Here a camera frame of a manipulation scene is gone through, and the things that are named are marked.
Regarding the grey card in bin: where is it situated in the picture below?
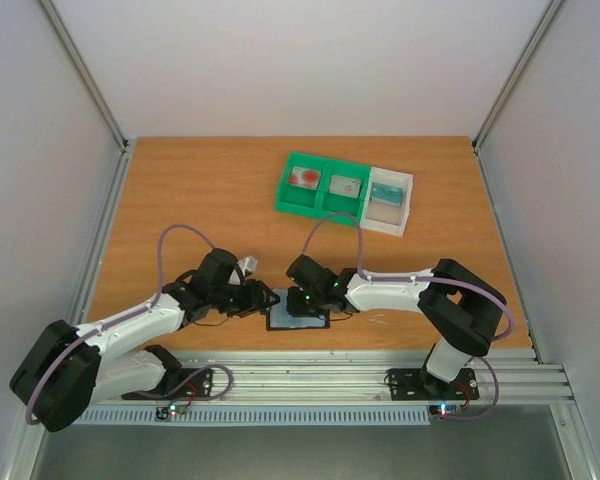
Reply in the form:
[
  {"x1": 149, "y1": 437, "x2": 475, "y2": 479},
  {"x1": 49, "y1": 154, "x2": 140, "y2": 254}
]
[{"x1": 329, "y1": 175, "x2": 362, "y2": 199}]

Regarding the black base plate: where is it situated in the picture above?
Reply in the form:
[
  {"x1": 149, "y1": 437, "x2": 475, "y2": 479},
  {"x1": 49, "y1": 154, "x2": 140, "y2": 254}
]
[
  {"x1": 384, "y1": 368, "x2": 480, "y2": 401},
  {"x1": 121, "y1": 368, "x2": 213, "y2": 401}
]

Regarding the black leather card holder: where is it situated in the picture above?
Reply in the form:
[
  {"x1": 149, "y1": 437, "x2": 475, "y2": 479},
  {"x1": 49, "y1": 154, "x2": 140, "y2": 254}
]
[{"x1": 266, "y1": 287, "x2": 330, "y2": 332}]

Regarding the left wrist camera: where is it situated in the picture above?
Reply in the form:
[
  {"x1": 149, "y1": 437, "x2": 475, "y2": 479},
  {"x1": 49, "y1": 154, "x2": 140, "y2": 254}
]
[{"x1": 235, "y1": 255, "x2": 258, "y2": 285}]

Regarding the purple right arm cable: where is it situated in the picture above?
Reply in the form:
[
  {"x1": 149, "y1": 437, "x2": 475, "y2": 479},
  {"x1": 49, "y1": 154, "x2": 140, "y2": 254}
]
[{"x1": 302, "y1": 213, "x2": 514, "y2": 421}]

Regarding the grey slotted cable duct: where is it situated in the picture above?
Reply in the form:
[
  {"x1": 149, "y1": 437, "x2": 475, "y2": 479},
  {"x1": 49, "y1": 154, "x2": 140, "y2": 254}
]
[{"x1": 76, "y1": 405, "x2": 430, "y2": 428}]

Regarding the red dotted card in bin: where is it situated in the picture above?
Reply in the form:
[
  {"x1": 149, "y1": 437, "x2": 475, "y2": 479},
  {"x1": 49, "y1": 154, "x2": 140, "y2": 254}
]
[{"x1": 288, "y1": 166, "x2": 321, "y2": 190}]

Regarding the green left bin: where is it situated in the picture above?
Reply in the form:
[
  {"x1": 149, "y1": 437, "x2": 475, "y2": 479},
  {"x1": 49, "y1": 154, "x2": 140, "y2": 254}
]
[{"x1": 275, "y1": 152, "x2": 330, "y2": 218}]

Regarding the left controller board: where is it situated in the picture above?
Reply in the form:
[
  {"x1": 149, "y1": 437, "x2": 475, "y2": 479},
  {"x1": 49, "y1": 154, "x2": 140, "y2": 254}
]
[{"x1": 154, "y1": 404, "x2": 188, "y2": 421}]

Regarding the green middle bin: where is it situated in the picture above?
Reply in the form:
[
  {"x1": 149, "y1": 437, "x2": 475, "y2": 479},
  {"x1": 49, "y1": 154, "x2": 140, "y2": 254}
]
[{"x1": 318, "y1": 160, "x2": 371, "y2": 221}]

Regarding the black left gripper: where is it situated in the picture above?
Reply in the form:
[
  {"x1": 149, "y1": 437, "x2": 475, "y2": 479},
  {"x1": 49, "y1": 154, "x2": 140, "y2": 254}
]
[{"x1": 211, "y1": 279, "x2": 281, "y2": 318}]

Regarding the right controller board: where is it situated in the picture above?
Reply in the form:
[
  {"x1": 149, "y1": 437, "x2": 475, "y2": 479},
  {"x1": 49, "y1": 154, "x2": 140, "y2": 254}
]
[{"x1": 429, "y1": 403, "x2": 467, "y2": 418}]

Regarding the green bin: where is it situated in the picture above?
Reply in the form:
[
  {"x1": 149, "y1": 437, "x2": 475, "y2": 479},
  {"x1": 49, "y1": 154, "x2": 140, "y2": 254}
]
[
  {"x1": 318, "y1": 160, "x2": 371, "y2": 221},
  {"x1": 275, "y1": 152, "x2": 330, "y2": 218}
]

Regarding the aluminium frame rail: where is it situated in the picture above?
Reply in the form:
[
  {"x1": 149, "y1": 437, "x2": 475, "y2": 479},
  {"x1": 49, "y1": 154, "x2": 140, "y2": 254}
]
[{"x1": 94, "y1": 349, "x2": 576, "y2": 405}]

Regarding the controller board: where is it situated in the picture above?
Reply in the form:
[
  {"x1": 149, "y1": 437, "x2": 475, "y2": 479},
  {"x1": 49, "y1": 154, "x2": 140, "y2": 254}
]
[
  {"x1": 429, "y1": 403, "x2": 467, "y2": 418},
  {"x1": 154, "y1": 404, "x2": 188, "y2": 421}
]

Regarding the teal card in bin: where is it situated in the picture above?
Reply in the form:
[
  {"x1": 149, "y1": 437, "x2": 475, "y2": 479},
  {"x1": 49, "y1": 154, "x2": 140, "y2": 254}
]
[{"x1": 370, "y1": 182, "x2": 404, "y2": 208}]

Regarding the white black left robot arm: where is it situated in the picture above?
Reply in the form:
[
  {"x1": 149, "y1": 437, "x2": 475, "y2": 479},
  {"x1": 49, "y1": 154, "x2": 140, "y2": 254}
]
[{"x1": 9, "y1": 248, "x2": 280, "y2": 432}]

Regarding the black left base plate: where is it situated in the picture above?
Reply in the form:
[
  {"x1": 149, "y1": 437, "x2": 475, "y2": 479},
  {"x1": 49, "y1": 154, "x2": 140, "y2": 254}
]
[{"x1": 121, "y1": 368, "x2": 213, "y2": 401}]

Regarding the white right bin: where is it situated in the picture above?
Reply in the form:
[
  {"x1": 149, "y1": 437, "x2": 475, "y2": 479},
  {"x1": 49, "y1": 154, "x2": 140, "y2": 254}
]
[{"x1": 360, "y1": 167, "x2": 414, "y2": 237}]

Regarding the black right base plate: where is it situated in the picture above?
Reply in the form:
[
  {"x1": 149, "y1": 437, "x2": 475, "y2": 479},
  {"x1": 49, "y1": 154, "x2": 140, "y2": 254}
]
[{"x1": 384, "y1": 368, "x2": 480, "y2": 401}]

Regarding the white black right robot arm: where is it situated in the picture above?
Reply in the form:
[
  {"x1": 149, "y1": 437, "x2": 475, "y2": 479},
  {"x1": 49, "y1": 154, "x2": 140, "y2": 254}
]
[{"x1": 286, "y1": 254, "x2": 513, "y2": 400}]

